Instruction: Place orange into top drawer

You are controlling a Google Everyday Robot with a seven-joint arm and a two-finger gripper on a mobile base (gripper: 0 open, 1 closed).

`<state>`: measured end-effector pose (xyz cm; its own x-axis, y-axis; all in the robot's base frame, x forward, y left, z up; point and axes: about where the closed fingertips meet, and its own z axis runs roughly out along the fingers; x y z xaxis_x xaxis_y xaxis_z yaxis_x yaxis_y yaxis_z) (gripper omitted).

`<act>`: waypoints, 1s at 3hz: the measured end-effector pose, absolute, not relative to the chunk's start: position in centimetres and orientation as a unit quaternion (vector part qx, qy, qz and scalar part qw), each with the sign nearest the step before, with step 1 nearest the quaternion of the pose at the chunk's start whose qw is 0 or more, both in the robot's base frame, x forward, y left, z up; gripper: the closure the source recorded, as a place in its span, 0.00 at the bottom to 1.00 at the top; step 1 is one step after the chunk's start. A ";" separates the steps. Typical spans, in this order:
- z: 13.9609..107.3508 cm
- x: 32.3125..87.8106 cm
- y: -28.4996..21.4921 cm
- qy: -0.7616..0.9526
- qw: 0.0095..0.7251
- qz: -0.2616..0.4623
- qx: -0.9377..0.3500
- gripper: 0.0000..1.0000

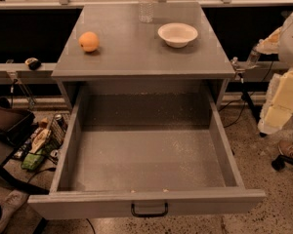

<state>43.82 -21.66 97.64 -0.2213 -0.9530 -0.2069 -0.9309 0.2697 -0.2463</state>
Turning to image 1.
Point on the orange fruit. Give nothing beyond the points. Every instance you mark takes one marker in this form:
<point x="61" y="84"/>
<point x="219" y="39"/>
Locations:
<point x="89" y="42"/>

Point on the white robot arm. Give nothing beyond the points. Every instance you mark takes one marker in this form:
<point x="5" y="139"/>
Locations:
<point x="278" y="108"/>

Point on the grey open top drawer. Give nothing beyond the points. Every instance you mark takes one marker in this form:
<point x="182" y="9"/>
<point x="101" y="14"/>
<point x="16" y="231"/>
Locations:
<point x="146" y="149"/>

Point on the grey cabinet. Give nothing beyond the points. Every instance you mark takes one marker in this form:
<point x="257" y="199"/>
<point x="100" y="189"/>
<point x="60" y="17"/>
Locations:
<point x="130" y="48"/>

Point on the white bowl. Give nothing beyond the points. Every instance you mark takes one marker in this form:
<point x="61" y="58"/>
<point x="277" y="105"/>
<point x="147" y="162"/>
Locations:
<point x="177" y="35"/>

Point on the clear water bottle on cabinet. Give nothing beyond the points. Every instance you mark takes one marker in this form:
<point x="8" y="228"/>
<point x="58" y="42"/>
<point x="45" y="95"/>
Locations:
<point x="145" y="10"/>

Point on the black stand leg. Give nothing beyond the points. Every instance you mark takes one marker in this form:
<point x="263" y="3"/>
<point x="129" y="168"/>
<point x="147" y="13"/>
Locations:
<point x="247" y="98"/>

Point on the small black yellow device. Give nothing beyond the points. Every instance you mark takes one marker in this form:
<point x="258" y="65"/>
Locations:
<point x="33" y="63"/>

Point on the green snack bag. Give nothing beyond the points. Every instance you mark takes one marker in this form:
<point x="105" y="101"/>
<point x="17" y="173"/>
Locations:
<point x="33" y="160"/>

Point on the dark brown bag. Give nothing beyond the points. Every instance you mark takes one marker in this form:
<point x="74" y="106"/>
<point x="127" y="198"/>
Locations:
<point x="14" y="123"/>

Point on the brown shoe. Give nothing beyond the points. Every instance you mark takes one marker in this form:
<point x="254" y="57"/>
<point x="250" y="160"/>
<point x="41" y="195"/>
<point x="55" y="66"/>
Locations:
<point x="285" y="147"/>

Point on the white sneaker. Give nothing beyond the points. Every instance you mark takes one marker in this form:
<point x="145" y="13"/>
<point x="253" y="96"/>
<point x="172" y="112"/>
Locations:
<point x="9" y="206"/>

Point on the wire basket with can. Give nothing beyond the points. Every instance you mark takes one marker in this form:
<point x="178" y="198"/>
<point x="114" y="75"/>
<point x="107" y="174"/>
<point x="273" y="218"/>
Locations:
<point x="58" y="129"/>

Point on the black drawer handle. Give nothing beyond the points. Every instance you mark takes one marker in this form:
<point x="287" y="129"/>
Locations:
<point x="141" y="211"/>

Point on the clear bottle on rail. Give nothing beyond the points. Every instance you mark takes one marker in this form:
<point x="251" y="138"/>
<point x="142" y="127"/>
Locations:
<point x="253" y="57"/>

